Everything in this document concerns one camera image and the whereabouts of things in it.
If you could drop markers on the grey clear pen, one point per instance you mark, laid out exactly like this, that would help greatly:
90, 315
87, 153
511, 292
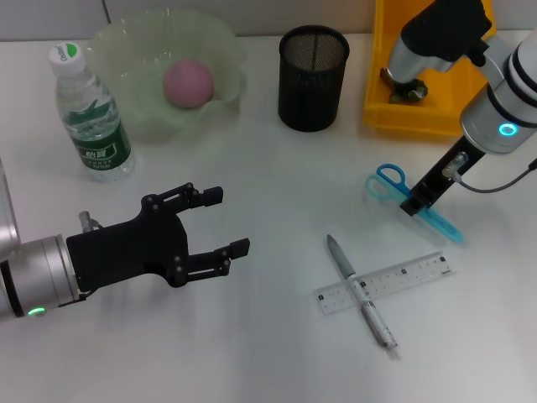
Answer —
342, 260

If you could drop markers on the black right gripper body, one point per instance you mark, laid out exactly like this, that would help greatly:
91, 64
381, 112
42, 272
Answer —
444, 176

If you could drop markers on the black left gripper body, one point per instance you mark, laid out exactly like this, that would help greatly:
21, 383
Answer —
130, 247

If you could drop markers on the black mesh pen holder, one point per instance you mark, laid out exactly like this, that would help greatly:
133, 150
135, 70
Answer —
310, 96

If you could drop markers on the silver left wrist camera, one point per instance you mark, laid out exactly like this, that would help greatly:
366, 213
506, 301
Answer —
6, 201

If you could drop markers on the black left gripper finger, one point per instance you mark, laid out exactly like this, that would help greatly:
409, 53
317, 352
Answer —
212, 196
239, 247

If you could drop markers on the transparent plastic ruler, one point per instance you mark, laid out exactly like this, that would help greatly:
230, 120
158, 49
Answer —
398, 279

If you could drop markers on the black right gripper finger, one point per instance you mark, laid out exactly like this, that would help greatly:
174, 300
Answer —
417, 205

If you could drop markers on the clear green-label water bottle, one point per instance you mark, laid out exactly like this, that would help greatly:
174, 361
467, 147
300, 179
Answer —
96, 126

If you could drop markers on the pink peach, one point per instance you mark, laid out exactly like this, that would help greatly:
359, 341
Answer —
189, 84

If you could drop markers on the blue scissors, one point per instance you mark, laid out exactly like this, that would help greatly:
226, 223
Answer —
390, 174

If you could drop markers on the yellow plastic bin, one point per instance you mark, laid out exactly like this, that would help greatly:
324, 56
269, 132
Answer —
377, 84

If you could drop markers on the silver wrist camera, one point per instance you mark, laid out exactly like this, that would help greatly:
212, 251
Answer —
436, 33
6, 201

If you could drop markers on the translucent green fruit plate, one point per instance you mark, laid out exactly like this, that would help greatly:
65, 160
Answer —
126, 63

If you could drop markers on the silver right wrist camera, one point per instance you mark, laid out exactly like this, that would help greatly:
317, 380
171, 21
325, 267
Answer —
436, 33

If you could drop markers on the green plastic wrapper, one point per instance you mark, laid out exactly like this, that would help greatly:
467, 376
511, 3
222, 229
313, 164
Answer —
413, 94

